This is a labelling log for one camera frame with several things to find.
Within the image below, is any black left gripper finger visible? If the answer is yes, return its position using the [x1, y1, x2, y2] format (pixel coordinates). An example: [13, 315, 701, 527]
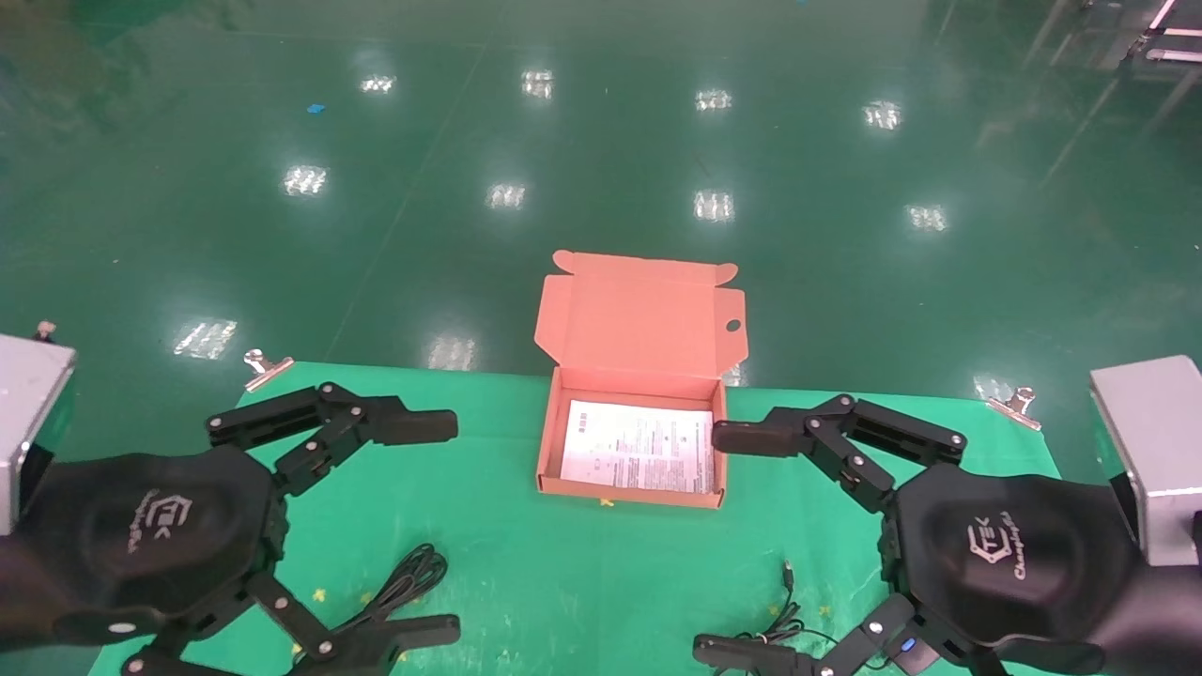
[122, 571, 462, 676]
[207, 383, 459, 499]

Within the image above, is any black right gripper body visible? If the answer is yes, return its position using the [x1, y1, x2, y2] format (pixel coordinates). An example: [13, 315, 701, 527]
[881, 462, 1202, 676]

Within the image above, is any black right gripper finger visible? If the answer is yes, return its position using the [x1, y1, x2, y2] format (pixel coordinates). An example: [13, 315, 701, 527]
[712, 394, 968, 513]
[693, 593, 987, 676]

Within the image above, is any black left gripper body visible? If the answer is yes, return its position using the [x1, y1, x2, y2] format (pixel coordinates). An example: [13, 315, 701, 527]
[0, 446, 288, 651]

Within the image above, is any black data cable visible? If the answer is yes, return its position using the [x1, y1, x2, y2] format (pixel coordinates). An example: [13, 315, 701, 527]
[291, 545, 449, 668]

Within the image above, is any orange cardboard box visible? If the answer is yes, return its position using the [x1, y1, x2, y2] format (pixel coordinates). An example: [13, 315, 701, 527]
[533, 250, 749, 510]

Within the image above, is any metal binder clip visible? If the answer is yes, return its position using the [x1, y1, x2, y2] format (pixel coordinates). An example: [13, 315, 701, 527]
[244, 349, 295, 392]
[986, 387, 1043, 432]

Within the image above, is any white printed instruction sheet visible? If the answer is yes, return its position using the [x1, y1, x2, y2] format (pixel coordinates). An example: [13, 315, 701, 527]
[561, 400, 717, 495]

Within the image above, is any green table mat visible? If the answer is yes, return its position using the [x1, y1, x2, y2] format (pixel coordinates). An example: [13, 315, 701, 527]
[89, 361, 1156, 676]

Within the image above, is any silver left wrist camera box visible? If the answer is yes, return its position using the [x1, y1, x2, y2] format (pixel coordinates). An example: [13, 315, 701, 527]
[0, 333, 78, 536]

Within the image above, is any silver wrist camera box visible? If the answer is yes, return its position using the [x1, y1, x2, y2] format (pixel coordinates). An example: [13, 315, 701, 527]
[0, 333, 78, 536]
[1089, 355, 1202, 567]

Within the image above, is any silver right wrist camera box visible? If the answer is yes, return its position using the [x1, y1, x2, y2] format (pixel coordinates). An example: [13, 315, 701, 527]
[1089, 355, 1202, 567]

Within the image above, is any metal rack frame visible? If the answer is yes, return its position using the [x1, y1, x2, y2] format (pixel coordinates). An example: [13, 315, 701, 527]
[1132, 0, 1202, 65]

